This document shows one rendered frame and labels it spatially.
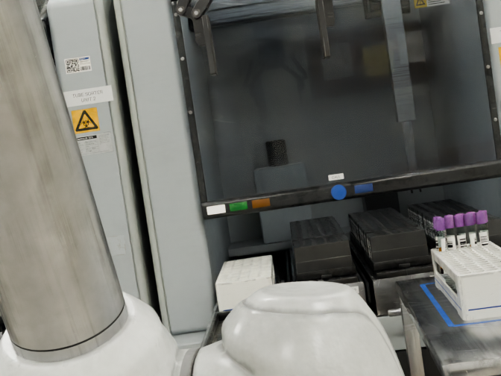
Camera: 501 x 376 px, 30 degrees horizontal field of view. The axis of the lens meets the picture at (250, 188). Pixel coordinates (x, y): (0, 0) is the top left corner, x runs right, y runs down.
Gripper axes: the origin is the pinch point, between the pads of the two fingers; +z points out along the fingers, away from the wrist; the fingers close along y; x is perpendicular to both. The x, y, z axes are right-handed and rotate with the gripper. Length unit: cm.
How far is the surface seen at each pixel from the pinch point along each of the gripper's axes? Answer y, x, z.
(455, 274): 21.4, 17.7, 32.3
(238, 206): -10, 72, 23
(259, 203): -6, 72, 23
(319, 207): 9, 150, 32
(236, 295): -11, 50, 37
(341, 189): 11, 71, 22
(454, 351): 16.9, -0.7, 38.2
